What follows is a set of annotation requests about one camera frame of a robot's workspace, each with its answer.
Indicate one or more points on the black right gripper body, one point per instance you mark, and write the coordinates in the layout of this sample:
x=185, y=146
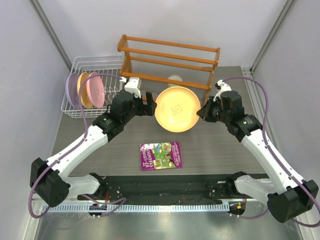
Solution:
x=216, y=113

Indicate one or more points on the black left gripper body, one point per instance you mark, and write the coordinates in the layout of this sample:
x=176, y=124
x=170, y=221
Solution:
x=136, y=108

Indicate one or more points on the yellow plate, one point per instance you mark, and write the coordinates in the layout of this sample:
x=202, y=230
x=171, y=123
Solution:
x=176, y=109

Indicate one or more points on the pink plate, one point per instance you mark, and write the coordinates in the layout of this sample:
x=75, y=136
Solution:
x=95, y=90

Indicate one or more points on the orange plate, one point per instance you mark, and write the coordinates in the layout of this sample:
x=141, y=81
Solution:
x=83, y=92

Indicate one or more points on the purple plate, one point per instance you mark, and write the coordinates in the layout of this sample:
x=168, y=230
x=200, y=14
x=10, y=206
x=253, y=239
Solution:
x=71, y=90

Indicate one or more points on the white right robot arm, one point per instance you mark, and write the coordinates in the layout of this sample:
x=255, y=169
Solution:
x=289, y=194

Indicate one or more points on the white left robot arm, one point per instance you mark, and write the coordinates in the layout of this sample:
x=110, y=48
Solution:
x=51, y=179

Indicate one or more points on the orange wooden shelf rack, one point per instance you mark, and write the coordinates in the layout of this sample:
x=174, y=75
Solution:
x=156, y=60

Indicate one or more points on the yellow ceramic mug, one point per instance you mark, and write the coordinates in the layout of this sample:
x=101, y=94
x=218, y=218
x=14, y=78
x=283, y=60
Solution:
x=174, y=78

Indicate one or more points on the purple children's book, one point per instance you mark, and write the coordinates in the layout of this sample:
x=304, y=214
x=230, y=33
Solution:
x=160, y=156

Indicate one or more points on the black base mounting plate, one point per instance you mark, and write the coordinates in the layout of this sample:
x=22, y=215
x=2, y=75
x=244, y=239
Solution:
x=169, y=190

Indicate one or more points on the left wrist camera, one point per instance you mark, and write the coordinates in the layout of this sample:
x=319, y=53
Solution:
x=132, y=85

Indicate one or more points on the white wire dish rack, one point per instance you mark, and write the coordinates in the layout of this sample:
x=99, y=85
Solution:
x=109, y=67

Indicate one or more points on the white slotted cable duct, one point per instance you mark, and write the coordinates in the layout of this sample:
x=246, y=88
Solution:
x=90, y=207

